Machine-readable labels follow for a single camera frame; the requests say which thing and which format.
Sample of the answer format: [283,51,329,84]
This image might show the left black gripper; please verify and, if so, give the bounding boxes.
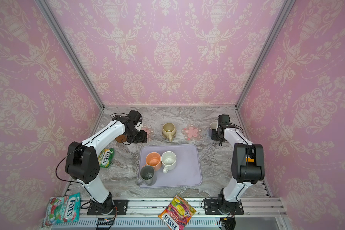
[126,127,149,143]

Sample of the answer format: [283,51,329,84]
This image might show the lavender mug white inside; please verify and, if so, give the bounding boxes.
[208,121,217,138]

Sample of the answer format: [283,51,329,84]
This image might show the brown wooden round coaster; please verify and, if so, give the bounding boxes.
[115,135,127,143]

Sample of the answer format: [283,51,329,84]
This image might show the pink flower coaster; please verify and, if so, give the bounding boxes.
[181,125,202,141]
[142,126,154,141]

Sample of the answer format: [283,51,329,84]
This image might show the beige yellow mug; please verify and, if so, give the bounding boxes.
[162,123,176,142]

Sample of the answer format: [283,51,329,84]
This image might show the white speckled mug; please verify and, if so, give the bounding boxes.
[161,151,177,173]

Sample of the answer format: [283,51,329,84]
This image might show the grey green mug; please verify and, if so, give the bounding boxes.
[136,165,157,186]

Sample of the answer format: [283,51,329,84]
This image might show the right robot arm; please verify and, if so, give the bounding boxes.
[210,126,265,215]

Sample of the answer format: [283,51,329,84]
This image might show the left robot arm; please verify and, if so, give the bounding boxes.
[65,110,147,215]

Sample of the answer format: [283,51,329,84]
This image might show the peach pink mug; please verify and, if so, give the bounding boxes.
[146,152,162,171]

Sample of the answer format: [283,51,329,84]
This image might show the yellow green Fox's candy bag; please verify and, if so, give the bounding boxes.
[98,149,115,168]

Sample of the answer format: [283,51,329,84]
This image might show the lavender plastic tray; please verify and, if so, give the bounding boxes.
[139,144,202,188]

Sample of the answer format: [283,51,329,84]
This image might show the red Fox's candy bag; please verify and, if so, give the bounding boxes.
[158,193,196,230]

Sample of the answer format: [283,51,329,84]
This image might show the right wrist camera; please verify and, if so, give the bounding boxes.
[218,115,231,127]

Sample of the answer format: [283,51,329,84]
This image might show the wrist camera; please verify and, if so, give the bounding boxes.
[218,115,231,127]
[127,110,143,127]

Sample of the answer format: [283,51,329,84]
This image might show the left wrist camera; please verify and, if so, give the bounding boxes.
[127,110,143,127]

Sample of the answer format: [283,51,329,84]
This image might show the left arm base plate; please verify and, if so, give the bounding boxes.
[87,199,129,216]

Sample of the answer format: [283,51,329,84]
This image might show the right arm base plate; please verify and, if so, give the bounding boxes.
[203,199,244,216]

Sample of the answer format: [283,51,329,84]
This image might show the aluminium front rail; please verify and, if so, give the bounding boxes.
[52,196,291,230]

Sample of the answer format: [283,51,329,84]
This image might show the left aluminium corner post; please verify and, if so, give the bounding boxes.
[35,0,105,111]

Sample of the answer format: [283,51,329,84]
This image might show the aluminium corner post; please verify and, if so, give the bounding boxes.
[35,0,105,111]
[235,0,296,111]

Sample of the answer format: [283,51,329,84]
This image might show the right aluminium corner post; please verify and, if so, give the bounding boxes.
[235,0,296,111]

